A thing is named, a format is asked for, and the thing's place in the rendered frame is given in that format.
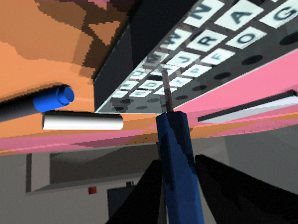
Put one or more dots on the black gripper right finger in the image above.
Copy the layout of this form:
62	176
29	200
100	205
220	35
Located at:
235	197

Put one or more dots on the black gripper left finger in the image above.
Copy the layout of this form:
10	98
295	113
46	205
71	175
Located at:
146	204

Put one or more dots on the light grey flat rectangular slab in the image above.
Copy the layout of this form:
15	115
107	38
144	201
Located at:
277	101

